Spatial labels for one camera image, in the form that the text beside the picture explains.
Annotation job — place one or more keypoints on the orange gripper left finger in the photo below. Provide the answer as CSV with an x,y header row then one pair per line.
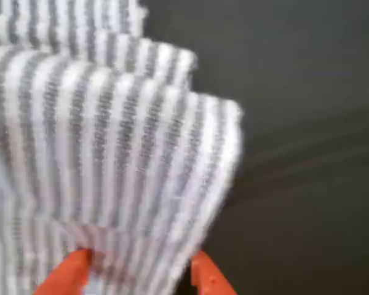
x,y
67,273

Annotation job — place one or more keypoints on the striped grey cloth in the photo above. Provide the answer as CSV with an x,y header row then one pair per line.
x,y
110,153

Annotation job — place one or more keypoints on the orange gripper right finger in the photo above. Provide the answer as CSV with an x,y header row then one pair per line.
x,y
210,276

